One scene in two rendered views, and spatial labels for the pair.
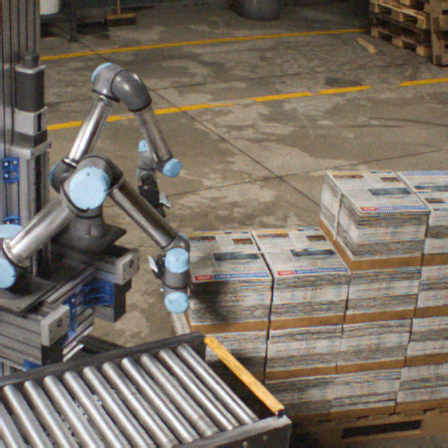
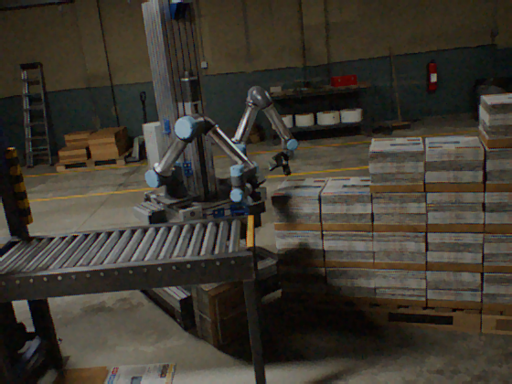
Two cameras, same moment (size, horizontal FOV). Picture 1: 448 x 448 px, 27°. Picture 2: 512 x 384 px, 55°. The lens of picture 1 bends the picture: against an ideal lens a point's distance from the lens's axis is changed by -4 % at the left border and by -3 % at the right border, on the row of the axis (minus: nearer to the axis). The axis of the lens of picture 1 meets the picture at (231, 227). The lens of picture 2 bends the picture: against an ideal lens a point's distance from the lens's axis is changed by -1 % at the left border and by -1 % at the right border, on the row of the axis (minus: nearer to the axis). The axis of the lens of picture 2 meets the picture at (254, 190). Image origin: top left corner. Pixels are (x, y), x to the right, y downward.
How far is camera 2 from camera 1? 168 cm
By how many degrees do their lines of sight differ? 33
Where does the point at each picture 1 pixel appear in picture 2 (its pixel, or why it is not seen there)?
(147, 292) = not seen: hidden behind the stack
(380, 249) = (389, 178)
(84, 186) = (180, 125)
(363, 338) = (389, 243)
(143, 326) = not seen: hidden behind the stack
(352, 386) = (388, 280)
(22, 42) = (186, 67)
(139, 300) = not seen: hidden behind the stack
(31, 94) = (188, 92)
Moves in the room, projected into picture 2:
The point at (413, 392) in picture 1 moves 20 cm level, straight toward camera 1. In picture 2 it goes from (439, 292) to (421, 306)
